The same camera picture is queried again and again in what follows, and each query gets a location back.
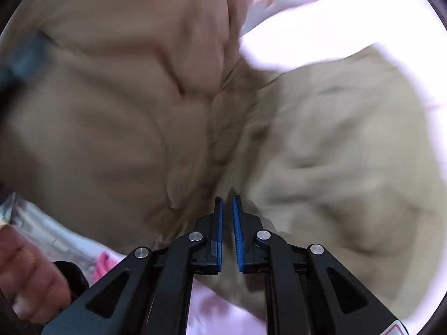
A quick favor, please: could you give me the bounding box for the white satin curtain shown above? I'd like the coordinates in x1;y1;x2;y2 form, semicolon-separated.
0;193;112;266

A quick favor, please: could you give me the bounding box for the person's left hand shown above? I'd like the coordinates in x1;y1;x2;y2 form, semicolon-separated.
0;223;75;323

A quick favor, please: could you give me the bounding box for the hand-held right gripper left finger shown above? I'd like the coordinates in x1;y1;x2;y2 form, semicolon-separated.
42;196;224;335

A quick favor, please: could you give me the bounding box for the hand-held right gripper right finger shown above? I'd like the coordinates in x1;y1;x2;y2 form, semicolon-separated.
232;195;410;335

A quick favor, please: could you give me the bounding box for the olive quilted jacket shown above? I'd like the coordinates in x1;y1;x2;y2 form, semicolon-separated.
0;0;434;325

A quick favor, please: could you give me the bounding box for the dark pink cloth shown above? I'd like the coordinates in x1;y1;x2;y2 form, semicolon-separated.
91;251;121;281

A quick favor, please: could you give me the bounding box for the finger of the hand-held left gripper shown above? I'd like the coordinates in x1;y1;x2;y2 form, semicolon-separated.
0;31;54;91

